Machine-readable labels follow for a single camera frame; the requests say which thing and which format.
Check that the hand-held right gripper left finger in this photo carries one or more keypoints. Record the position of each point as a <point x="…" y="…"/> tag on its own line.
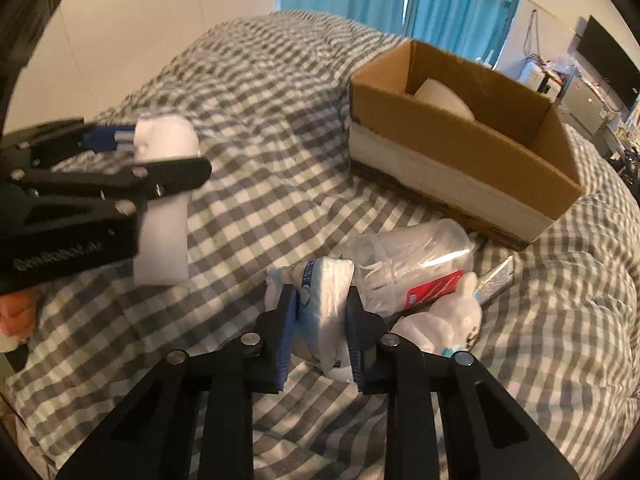
<point x="289" y="332"/>

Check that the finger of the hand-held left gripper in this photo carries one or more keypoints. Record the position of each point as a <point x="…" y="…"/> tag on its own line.
<point x="170" y="172"/>
<point x="107" y="139"/>

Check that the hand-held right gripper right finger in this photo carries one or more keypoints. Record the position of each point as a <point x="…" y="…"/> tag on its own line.
<point x="356" y="342"/>

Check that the white blue tissue pack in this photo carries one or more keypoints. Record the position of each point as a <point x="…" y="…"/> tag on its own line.
<point x="322" y="305"/>

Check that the white rectangular foam block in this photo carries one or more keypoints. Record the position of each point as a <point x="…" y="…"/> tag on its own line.
<point x="165" y="240"/>

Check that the brown cardboard box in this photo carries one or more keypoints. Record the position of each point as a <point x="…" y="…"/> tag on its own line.
<point x="450" y="160"/>

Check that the person's left hand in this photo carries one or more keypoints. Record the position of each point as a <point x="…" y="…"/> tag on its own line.
<point x="15" y="317"/>

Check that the white rabbit figurine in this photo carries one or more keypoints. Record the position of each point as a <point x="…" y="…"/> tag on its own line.
<point x="450" y="320"/>

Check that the clear cotton swab jar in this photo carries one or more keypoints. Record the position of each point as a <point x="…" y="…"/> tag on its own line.
<point x="415" y="255"/>

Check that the grey white checked blanket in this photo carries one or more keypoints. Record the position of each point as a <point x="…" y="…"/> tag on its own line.
<point x="260" y="110"/>

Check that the white paper roll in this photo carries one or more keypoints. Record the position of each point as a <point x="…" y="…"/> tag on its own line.
<point x="445" y="97"/>

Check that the white box appliance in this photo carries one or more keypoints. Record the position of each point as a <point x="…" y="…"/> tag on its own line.
<point x="531" y="77"/>

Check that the grey cabinet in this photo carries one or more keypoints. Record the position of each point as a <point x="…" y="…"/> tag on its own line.
<point x="582" y="105"/>

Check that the black flat screen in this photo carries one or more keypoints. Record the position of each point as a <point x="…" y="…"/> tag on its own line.
<point x="607" y="60"/>

